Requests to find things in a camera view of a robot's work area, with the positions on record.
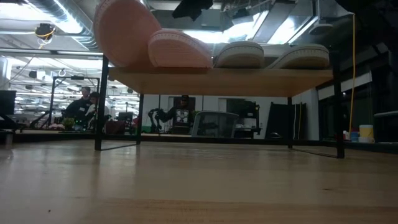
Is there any pink slide sandal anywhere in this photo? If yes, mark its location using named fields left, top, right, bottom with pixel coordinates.
left=147, top=29, right=215, bottom=68
left=93, top=0, right=162, bottom=68

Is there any grey slide sandal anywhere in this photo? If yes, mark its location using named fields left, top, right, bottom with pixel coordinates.
left=213, top=40, right=266, bottom=69
left=266, top=43, right=331, bottom=70

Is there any person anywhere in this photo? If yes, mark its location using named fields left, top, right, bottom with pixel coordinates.
left=64, top=86, right=93, bottom=131
left=161, top=95, right=195, bottom=135
left=85, top=91, right=105, bottom=130

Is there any grey mesh office chair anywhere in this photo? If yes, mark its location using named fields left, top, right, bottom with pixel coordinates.
left=190, top=111, right=240, bottom=139

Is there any black equipment rack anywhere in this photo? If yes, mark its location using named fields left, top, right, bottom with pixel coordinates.
left=234, top=100, right=262, bottom=138

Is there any black panel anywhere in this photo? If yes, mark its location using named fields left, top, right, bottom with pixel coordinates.
left=266, top=101, right=307, bottom=141

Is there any small green plant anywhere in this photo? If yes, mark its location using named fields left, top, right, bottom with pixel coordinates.
left=62, top=117, right=76, bottom=131

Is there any black background monitor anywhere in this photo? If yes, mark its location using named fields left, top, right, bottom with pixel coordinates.
left=0, top=90, right=17, bottom=116

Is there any yellow cylindrical container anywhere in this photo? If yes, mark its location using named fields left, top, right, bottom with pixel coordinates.
left=359, top=124, right=375, bottom=139

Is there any wooden shelf black metal frame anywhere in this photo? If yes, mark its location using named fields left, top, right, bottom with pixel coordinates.
left=94, top=49, right=346, bottom=159

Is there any ceiling cord reel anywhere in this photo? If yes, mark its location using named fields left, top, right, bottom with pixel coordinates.
left=34, top=22, right=57, bottom=40

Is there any yellow cable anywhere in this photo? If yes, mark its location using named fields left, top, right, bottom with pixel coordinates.
left=348, top=14, right=357, bottom=133

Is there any black aluminium rig frame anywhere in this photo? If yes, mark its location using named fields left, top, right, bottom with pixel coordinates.
left=0, top=130, right=398, bottom=155

